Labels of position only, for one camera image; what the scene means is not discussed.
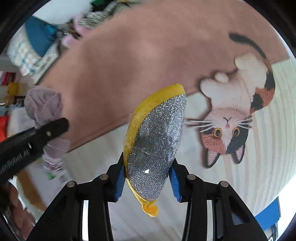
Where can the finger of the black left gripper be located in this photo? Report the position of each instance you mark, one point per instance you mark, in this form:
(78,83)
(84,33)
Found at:
(51,131)

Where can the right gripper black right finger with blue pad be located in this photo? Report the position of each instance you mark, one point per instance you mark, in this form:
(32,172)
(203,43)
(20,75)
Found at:
(232,219)

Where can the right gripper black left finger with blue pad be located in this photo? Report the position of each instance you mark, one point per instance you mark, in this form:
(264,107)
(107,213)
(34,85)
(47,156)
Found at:
(62,220)

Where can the lilac cloth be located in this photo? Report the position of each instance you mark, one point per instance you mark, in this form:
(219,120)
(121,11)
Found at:
(44,106)

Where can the yellow silver sponge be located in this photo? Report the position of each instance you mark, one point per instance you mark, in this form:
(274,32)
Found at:
(151,142)

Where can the brown cardboard box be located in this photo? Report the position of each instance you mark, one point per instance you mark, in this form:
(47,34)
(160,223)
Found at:
(41,181)

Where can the plaid blue folded bedding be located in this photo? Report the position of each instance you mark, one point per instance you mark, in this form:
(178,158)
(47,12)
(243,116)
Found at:
(34,48)

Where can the pink suitcase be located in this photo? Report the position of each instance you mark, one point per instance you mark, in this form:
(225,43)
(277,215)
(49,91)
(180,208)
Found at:
(74,32)

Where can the pink striped cat rug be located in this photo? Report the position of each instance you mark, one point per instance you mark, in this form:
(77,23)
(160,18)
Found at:
(106,75)

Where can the black white patterned bag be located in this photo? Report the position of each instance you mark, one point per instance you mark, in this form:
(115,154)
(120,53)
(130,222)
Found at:
(101,11)

